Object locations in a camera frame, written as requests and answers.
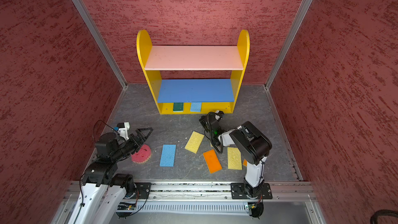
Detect right electronics board with wires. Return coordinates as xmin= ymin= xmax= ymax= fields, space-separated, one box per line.
xmin=247 ymin=202 xmax=264 ymax=218

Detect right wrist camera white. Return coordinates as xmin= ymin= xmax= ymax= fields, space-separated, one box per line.
xmin=211 ymin=111 xmax=224 ymax=120

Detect white slotted cable duct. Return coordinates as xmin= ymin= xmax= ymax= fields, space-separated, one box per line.
xmin=116 ymin=201 xmax=248 ymax=215

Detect yellow shelf pink blue boards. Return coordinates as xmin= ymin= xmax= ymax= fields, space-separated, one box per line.
xmin=136 ymin=30 xmax=250 ymax=115

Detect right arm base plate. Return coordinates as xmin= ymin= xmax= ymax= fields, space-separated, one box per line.
xmin=230 ymin=182 xmax=273 ymax=200

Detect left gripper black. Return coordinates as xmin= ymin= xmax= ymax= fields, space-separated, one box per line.
xmin=112 ymin=128 xmax=154 ymax=161

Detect orange sponge centre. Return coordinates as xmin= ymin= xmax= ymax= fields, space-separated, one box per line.
xmin=203 ymin=149 xmax=222 ymax=174

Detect electronics board with wires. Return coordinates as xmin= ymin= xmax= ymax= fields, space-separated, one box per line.
xmin=116 ymin=202 xmax=146 ymax=219
xmin=247 ymin=202 xmax=264 ymax=218

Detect aluminium mounting rail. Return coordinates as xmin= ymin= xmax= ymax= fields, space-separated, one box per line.
xmin=65 ymin=180 xmax=315 ymax=201

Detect left aluminium corner post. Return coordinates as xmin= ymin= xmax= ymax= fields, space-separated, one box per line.
xmin=72 ymin=0 xmax=127 ymax=90

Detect black cable bottom right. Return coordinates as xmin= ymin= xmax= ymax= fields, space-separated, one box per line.
xmin=369 ymin=209 xmax=398 ymax=224

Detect right aluminium corner post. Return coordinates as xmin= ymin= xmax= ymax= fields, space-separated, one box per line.
xmin=265 ymin=0 xmax=313 ymax=90

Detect left electronics board with wires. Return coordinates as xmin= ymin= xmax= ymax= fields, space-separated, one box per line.
xmin=116 ymin=202 xmax=146 ymax=219

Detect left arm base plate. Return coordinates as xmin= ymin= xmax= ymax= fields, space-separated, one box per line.
xmin=124 ymin=182 xmax=152 ymax=200

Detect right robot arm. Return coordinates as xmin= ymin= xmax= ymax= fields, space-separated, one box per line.
xmin=199 ymin=111 xmax=272 ymax=199

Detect aluminium corner post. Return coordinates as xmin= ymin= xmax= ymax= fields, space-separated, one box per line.
xmin=72 ymin=0 xmax=127 ymax=90
xmin=265 ymin=0 xmax=313 ymax=90

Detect pink round smiley sponge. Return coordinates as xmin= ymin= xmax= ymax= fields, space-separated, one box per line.
xmin=131 ymin=144 xmax=152 ymax=164

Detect yellow sponge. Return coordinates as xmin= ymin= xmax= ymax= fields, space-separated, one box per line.
xmin=184 ymin=131 xmax=204 ymax=153
xmin=228 ymin=147 xmax=243 ymax=170

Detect yellow sponge lower right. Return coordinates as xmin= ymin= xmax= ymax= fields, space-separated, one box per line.
xmin=228 ymin=147 xmax=243 ymax=170

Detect green scouring sponge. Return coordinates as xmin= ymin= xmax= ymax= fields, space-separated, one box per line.
xmin=173 ymin=103 xmax=184 ymax=113

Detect yellow sponge upper left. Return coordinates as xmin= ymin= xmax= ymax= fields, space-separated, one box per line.
xmin=184 ymin=131 xmax=204 ymax=153

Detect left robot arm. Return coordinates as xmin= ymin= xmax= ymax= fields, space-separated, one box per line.
xmin=69 ymin=122 xmax=153 ymax=224

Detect blue sponge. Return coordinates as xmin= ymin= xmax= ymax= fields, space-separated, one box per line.
xmin=160 ymin=144 xmax=176 ymax=167
xmin=190 ymin=102 xmax=202 ymax=113

